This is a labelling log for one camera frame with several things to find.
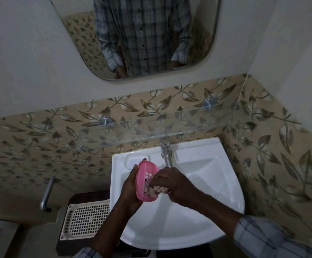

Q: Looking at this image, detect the person's right hand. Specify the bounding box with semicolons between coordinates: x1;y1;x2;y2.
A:
150;167;201;205

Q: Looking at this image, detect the person's left hand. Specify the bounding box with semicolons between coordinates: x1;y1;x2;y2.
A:
116;158;147;216

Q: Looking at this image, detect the pale pink scrub pad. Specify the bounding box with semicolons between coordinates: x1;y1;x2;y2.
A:
145;183;170;198

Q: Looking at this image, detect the pink plastic soap dish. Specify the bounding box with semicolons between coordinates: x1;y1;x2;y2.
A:
136;161;160;203

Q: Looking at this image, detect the person's right forearm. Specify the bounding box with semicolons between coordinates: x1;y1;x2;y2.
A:
195;191;243;234

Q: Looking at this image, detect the person's left forearm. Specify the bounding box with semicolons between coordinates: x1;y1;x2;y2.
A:
89;205;135;253

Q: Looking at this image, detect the chrome basin faucet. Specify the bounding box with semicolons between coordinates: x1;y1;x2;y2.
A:
159;137;174;168

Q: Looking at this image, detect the white ceramic wash basin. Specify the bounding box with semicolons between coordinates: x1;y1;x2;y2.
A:
110;137;245;251

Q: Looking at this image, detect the clear glass shelf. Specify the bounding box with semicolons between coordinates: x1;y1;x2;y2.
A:
75;108;243;157

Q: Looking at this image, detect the cream plastic lattice basket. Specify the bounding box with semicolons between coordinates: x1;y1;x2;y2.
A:
59;200;111;241

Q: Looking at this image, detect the dark brown wooden stool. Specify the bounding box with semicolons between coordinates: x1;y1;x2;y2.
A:
55;191;111;258

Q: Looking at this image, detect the round chrome shelf bracket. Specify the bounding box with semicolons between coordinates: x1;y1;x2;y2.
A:
201;97;218;111
99;117;116;129

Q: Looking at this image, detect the chrome wall tap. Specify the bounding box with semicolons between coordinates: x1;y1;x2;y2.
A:
39;177;57;212

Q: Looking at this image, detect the wall mirror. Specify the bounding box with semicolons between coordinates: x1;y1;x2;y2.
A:
48;0;222;81

